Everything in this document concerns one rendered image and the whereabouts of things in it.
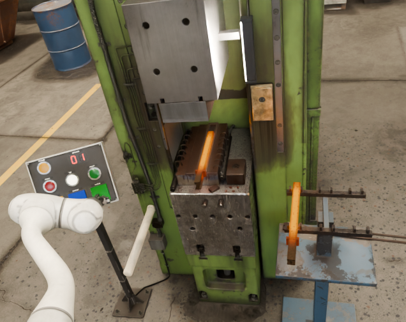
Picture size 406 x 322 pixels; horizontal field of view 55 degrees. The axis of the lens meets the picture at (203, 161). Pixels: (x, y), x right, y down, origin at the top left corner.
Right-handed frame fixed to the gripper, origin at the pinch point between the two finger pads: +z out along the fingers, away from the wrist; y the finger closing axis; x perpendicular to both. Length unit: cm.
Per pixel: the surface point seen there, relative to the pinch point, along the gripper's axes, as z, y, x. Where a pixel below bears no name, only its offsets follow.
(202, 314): 54, 30, -92
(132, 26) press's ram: -19, 33, 60
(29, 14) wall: 756, -136, 328
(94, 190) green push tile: 12.5, -2.2, 2.2
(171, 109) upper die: -4.3, 39.9, 27.7
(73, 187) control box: 13.2, -10.4, 6.1
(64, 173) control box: 13.2, -12.2, 13.3
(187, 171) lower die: 13.8, 40.9, -1.6
